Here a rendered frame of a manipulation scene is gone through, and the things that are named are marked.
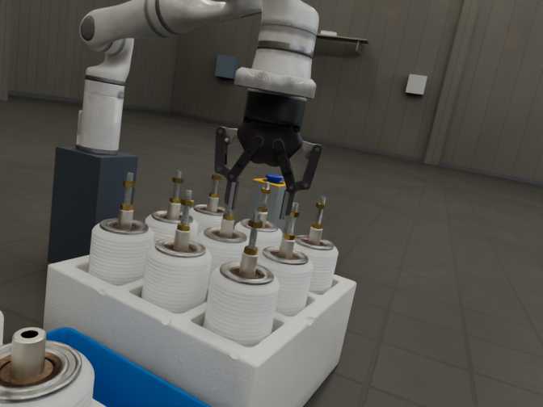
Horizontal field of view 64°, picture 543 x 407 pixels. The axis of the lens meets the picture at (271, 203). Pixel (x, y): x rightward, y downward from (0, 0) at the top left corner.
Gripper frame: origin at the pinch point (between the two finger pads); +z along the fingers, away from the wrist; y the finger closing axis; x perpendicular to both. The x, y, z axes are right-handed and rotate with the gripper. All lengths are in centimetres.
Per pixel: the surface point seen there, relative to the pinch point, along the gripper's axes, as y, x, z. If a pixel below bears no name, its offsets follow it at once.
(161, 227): 17.2, -15.7, 10.7
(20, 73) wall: 491, -682, -4
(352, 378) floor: -22.4, -21.1, 35.0
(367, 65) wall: -118, -975, -153
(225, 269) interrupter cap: 2.9, 0.5, 9.7
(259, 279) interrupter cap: -2.1, 1.9, 9.7
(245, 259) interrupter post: 0.4, 0.9, 7.6
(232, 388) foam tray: -1.4, 8.9, 21.3
